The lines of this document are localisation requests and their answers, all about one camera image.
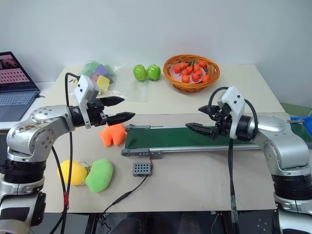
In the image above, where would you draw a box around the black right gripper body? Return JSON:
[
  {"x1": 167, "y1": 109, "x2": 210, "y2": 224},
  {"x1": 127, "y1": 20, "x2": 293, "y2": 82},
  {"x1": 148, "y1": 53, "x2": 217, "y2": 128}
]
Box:
[{"x1": 209, "y1": 104, "x2": 233, "y2": 141}]

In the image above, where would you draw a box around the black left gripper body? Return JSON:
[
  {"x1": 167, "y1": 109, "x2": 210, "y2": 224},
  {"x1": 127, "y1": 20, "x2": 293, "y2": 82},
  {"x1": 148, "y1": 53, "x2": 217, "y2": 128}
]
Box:
[{"x1": 86, "y1": 98, "x2": 109, "y2": 128}]

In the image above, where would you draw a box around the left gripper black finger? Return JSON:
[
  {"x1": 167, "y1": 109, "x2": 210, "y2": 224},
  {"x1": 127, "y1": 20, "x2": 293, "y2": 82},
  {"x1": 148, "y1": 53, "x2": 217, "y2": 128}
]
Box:
[
  {"x1": 100, "y1": 96, "x2": 126, "y2": 107},
  {"x1": 107, "y1": 112, "x2": 136, "y2": 127}
]

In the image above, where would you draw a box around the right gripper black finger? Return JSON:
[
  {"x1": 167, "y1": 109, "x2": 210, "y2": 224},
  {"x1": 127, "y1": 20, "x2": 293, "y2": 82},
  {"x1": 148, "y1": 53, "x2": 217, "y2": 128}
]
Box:
[
  {"x1": 185, "y1": 122, "x2": 218, "y2": 140},
  {"x1": 197, "y1": 105, "x2": 220, "y2": 116}
]

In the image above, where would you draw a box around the green conveyor belt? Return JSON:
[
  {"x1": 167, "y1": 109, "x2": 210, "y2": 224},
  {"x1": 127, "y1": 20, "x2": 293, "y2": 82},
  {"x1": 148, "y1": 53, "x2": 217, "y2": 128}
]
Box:
[{"x1": 120, "y1": 117, "x2": 312, "y2": 160}]

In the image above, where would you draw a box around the orange plush toy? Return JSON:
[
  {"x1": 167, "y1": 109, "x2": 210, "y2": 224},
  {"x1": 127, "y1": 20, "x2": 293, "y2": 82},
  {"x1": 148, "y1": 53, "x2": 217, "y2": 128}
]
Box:
[{"x1": 98, "y1": 122, "x2": 128, "y2": 148}]

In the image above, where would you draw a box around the clear bag of foam blocks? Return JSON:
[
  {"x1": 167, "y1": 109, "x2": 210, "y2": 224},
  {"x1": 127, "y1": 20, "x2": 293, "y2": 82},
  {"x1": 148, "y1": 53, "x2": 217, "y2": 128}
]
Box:
[{"x1": 73, "y1": 59, "x2": 147, "y2": 102}]

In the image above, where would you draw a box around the pink plate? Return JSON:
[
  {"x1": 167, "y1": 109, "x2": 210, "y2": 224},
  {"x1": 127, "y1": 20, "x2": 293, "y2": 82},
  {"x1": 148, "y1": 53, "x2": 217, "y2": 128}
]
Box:
[{"x1": 170, "y1": 62, "x2": 208, "y2": 84}]

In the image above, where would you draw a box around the green apple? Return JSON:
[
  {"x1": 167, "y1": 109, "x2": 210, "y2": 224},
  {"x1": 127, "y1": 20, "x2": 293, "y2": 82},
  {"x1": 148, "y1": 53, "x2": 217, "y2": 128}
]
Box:
[
  {"x1": 133, "y1": 64, "x2": 148, "y2": 82},
  {"x1": 146, "y1": 63, "x2": 162, "y2": 82}
]

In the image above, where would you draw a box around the orange wicker basket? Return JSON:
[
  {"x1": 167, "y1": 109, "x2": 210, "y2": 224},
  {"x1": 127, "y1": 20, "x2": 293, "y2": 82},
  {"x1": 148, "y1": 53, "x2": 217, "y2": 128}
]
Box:
[{"x1": 163, "y1": 54, "x2": 221, "y2": 93}]

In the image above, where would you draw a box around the grey perforated control box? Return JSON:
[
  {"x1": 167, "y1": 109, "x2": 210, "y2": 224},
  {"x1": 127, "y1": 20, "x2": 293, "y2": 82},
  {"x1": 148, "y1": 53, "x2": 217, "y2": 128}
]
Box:
[{"x1": 129, "y1": 162, "x2": 153, "y2": 177}]

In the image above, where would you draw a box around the green plush toy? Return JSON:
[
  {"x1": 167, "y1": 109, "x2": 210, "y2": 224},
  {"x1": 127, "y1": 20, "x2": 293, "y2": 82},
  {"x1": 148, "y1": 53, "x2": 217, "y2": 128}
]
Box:
[{"x1": 85, "y1": 158, "x2": 114, "y2": 194}]

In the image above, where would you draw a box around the yellow plush toy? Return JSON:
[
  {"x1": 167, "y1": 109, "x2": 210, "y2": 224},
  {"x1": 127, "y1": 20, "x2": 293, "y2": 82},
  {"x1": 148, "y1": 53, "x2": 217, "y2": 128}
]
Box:
[{"x1": 56, "y1": 159, "x2": 88, "y2": 187}]

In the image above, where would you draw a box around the green bin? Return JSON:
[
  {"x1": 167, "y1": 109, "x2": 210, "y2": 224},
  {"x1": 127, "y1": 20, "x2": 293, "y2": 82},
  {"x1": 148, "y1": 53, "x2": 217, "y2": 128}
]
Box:
[{"x1": 278, "y1": 102, "x2": 312, "y2": 118}]

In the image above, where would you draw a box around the dark laptop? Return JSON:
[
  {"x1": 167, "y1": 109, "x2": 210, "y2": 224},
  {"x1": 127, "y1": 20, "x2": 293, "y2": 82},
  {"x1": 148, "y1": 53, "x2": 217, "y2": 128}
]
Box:
[{"x1": 0, "y1": 51, "x2": 41, "y2": 122}]

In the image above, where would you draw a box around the black perforated plate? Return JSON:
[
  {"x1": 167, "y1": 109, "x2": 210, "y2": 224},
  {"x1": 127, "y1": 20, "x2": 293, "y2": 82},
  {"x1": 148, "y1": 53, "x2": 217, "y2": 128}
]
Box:
[{"x1": 252, "y1": 211, "x2": 279, "y2": 234}]

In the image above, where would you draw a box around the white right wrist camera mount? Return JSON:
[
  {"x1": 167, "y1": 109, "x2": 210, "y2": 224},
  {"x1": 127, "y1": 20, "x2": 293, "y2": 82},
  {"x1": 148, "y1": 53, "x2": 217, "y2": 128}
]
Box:
[{"x1": 216, "y1": 85, "x2": 246, "y2": 140}]

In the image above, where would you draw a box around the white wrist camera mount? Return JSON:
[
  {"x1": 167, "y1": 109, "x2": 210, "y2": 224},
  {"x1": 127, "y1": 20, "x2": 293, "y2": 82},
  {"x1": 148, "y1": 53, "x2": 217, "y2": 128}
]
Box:
[
  {"x1": 216, "y1": 85, "x2": 246, "y2": 140},
  {"x1": 74, "y1": 75, "x2": 101, "y2": 129}
]

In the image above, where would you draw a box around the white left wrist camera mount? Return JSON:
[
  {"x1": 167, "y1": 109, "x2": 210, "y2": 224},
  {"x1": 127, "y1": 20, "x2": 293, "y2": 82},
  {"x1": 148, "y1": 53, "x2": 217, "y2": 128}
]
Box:
[{"x1": 74, "y1": 75, "x2": 101, "y2": 129}]

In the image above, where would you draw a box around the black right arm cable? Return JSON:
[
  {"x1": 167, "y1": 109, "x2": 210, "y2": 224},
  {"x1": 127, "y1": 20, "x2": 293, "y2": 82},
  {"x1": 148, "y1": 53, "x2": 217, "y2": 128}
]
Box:
[{"x1": 209, "y1": 86, "x2": 259, "y2": 234}]

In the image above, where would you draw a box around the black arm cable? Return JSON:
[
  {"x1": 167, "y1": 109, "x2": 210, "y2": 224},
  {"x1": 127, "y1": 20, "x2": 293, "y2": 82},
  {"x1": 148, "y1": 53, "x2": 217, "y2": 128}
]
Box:
[
  {"x1": 50, "y1": 72, "x2": 82, "y2": 234},
  {"x1": 209, "y1": 86, "x2": 259, "y2": 234}
]

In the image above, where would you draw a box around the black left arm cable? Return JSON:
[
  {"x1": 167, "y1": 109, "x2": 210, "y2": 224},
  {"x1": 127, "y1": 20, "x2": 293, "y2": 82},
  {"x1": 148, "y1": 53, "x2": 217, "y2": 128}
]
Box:
[{"x1": 50, "y1": 72, "x2": 82, "y2": 234}]

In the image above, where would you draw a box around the black control box cable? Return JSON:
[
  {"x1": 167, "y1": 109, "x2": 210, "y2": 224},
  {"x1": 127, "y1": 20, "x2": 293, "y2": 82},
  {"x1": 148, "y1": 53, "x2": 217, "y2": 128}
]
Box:
[{"x1": 101, "y1": 156, "x2": 154, "y2": 231}]

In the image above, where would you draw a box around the thin white cable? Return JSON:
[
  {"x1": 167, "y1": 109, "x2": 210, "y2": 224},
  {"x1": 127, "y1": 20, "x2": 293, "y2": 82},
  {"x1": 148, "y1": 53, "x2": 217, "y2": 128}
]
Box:
[{"x1": 211, "y1": 211, "x2": 221, "y2": 230}]

